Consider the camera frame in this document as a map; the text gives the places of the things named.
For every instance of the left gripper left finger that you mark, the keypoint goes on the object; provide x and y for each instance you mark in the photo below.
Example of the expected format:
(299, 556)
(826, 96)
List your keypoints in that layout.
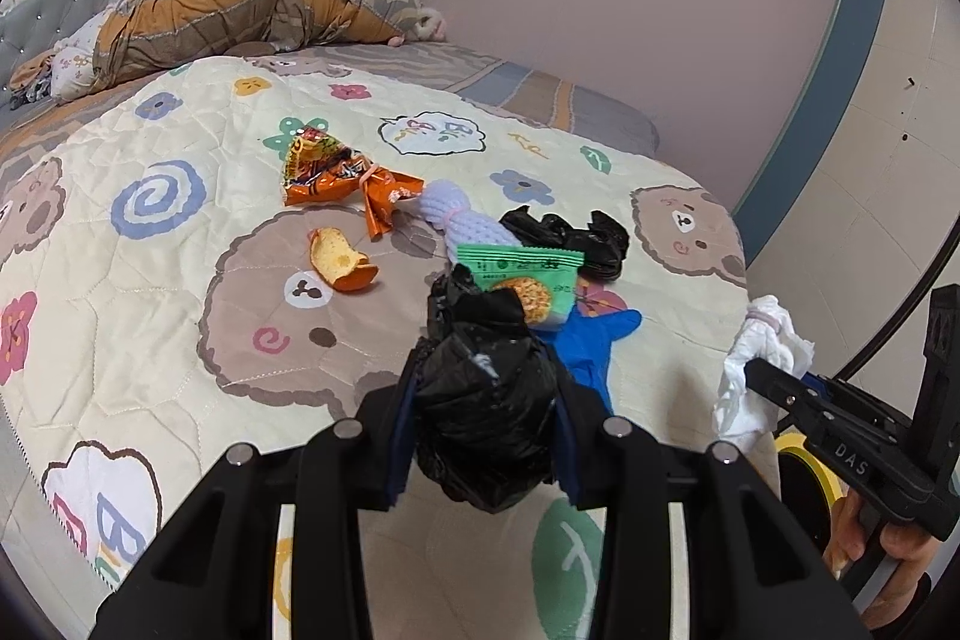
(210, 571)

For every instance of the cartoon bear quilt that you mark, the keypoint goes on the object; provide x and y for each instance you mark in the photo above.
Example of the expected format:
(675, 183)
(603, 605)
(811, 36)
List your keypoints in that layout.
(159, 304)

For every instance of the small orange peel piece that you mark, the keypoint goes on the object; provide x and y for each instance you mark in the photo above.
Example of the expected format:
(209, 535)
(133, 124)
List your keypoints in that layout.
(338, 263)

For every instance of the black plastic bag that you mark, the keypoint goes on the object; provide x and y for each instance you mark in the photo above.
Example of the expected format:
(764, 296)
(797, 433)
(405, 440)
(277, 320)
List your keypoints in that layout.
(484, 410)
(604, 242)

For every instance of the floral pillow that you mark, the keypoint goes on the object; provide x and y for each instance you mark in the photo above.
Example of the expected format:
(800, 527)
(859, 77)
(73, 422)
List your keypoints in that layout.
(71, 67)

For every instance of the brown plaid folded duvet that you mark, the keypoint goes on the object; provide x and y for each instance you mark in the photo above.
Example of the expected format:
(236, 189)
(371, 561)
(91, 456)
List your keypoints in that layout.
(143, 36)

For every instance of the person right hand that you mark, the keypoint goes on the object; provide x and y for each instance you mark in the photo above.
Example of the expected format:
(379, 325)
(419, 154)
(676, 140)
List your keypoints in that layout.
(910, 548)

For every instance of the green snack packet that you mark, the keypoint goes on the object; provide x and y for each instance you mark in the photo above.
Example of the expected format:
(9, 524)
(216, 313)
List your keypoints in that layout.
(544, 279)

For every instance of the white tissue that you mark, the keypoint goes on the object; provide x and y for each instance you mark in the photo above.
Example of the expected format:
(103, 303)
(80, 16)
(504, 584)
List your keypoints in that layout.
(767, 339)

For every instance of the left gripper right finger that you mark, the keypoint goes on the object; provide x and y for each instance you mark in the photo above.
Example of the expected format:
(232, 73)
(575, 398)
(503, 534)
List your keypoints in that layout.
(695, 544)

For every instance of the orange snack wrapper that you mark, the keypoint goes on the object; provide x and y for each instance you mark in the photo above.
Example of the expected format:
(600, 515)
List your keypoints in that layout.
(320, 169)

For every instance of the blue glove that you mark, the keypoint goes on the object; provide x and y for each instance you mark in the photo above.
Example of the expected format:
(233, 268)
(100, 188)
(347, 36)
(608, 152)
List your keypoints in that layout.
(584, 345)

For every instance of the yellow rimmed black trash bin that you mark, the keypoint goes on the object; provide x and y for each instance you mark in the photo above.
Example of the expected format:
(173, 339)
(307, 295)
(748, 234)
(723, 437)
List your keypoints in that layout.
(808, 488)

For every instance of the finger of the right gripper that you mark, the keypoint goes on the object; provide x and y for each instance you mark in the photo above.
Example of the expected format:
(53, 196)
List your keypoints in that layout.
(795, 401)

